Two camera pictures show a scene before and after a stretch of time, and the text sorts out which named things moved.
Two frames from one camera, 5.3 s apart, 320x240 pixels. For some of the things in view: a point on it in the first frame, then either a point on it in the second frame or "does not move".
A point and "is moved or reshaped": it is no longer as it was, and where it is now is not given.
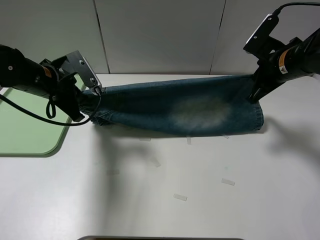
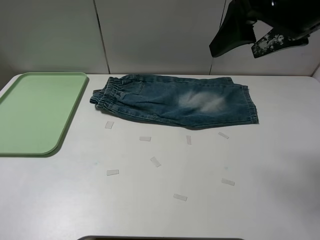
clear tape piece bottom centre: [182, 198] does not move
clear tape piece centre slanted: [156, 162] does not move
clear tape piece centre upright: [189, 141] does not move
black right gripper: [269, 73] → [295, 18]
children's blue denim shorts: [196, 107] is moved or reshaped
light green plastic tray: [22, 132] does not move
